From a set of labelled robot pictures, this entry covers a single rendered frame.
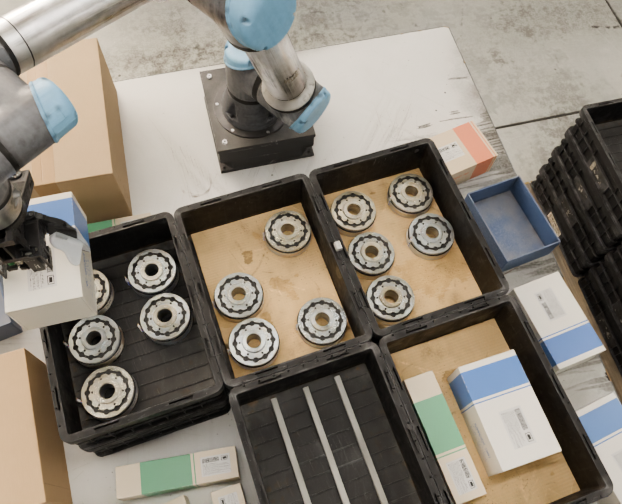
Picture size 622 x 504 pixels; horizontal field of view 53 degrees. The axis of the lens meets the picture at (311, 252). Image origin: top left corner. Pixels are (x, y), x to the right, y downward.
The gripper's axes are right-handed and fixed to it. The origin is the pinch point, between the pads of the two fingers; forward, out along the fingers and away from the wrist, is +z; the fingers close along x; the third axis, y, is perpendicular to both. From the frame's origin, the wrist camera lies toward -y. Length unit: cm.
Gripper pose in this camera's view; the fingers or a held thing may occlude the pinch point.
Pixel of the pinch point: (45, 255)
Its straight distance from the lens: 113.7
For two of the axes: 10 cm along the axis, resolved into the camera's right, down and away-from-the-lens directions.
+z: -0.4, 4.2, 9.1
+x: 9.7, -2.1, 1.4
